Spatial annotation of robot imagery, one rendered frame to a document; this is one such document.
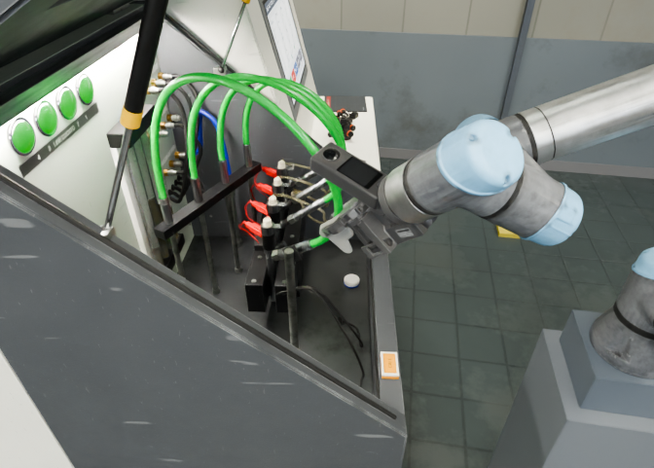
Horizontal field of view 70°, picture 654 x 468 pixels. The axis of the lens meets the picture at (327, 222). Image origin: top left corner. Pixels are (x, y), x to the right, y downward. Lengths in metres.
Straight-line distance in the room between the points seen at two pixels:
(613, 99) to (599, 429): 0.67
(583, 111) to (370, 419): 0.52
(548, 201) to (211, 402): 0.54
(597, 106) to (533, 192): 0.19
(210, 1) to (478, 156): 0.82
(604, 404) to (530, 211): 0.64
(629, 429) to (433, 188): 0.76
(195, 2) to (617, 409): 1.22
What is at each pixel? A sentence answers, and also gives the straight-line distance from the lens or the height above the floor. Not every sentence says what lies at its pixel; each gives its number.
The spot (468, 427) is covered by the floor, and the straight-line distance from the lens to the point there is 1.98.
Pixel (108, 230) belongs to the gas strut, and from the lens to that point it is 0.61.
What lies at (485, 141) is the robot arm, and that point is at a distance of 0.48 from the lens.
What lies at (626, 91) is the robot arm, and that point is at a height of 1.44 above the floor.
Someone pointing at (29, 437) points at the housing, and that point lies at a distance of 0.98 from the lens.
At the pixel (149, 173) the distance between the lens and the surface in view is 1.05.
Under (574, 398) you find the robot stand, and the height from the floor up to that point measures 0.80.
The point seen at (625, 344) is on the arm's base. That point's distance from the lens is 1.07.
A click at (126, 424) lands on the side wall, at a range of 0.87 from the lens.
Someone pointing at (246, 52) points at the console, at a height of 1.34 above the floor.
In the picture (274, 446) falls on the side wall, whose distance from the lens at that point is 0.85.
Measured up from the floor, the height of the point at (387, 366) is 0.96.
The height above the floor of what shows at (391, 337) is 0.95.
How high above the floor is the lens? 1.65
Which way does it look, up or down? 36 degrees down
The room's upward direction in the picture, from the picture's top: straight up
